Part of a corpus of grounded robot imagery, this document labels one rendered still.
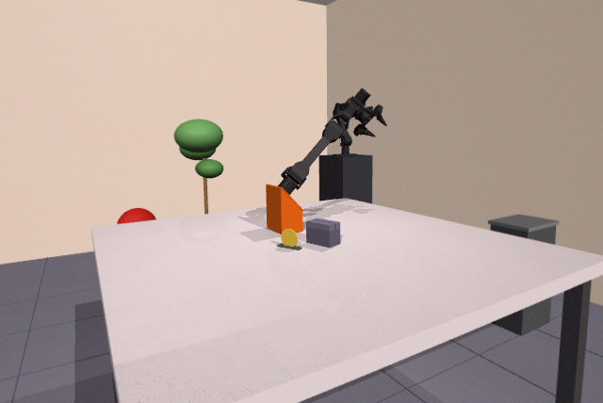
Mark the gold coin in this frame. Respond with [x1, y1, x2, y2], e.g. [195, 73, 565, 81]
[281, 229, 298, 247]

